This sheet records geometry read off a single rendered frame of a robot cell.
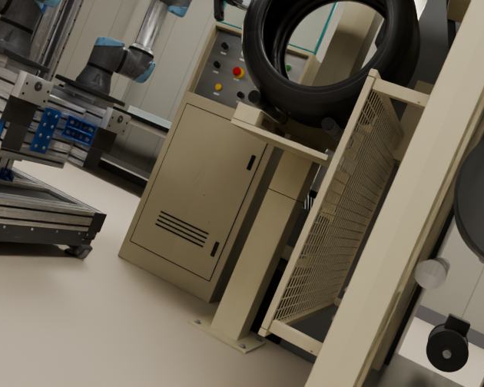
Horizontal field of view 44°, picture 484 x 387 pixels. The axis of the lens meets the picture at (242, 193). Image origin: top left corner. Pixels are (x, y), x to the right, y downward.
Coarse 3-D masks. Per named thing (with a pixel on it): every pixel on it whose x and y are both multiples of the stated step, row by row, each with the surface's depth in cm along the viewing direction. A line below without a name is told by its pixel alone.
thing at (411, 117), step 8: (416, 88) 217; (424, 88) 216; (432, 88) 215; (408, 104) 218; (408, 112) 217; (416, 112) 216; (408, 120) 217; (416, 120) 216; (408, 128) 217; (408, 136) 217; (392, 144) 218; (400, 144) 217; (408, 144) 216; (400, 152) 217; (400, 160) 217
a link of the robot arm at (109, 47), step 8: (96, 40) 254; (104, 40) 250; (112, 40) 251; (96, 48) 251; (104, 48) 250; (112, 48) 251; (120, 48) 254; (96, 56) 251; (104, 56) 251; (112, 56) 252; (120, 56) 253; (104, 64) 251; (112, 64) 254; (120, 64) 254
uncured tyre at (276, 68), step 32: (256, 0) 205; (288, 0) 227; (320, 0) 227; (352, 0) 224; (384, 0) 189; (256, 32) 203; (288, 32) 230; (384, 32) 188; (416, 32) 192; (256, 64) 203; (384, 64) 188; (416, 64) 208; (288, 96) 198; (320, 96) 194; (352, 96) 191
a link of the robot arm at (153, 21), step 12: (156, 0) 258; (156, 12) 258; (144, 24) 259; (156, 24) 259; (144, 36) 258; (156, 36) 261; (132, 48) 257; (144, 48) 257; (132, 60) 256; (144, 60) 258; (120, 72) 257; (132, 72) 257; (144, 72) 258
